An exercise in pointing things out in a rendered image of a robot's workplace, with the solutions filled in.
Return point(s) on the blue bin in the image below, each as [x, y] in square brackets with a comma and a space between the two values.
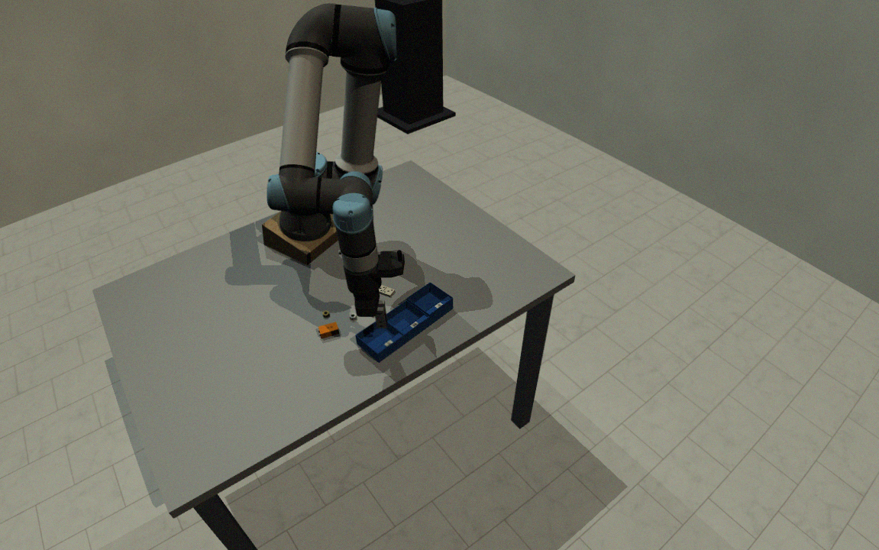
[419, 311]

